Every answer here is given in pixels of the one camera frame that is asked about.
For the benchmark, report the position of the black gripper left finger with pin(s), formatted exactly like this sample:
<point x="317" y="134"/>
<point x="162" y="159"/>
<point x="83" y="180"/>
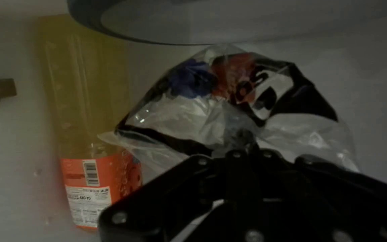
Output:
<point x="160" y="210"/>

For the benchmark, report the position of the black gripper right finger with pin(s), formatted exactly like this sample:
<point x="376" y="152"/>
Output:
<point x="330" y="199"/>

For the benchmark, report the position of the clear plastic wrapper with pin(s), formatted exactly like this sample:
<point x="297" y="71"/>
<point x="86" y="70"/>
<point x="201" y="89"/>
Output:
<point x="225" y="98"/>

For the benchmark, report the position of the yellow oil bottle red label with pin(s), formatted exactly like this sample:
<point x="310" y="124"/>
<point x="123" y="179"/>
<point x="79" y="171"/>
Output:
<point x="84" y="79"/>

